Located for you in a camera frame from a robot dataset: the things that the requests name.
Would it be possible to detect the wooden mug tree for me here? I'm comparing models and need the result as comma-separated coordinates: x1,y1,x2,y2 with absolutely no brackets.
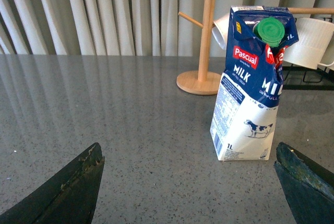
176,0,221,96

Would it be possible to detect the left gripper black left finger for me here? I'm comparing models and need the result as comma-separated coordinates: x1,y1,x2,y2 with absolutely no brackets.
1,143,105,223

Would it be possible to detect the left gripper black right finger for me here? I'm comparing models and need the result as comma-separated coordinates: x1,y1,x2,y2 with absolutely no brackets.
274,142,333,223

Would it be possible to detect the black rack with wooden bar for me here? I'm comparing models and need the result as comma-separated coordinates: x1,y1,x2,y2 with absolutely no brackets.
283,7,333,91

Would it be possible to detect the small white mug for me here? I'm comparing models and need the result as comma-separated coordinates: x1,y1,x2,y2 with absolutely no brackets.
211,13,230,50

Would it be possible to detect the beige curtain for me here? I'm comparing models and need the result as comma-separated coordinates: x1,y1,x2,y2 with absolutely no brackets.
1,0,333,57

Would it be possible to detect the blue white milk carton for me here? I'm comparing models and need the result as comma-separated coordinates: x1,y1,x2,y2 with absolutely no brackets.
210,6,299,161

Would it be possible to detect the left cream ribbed mug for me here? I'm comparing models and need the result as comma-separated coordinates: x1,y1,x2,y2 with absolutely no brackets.
283,18,333,69

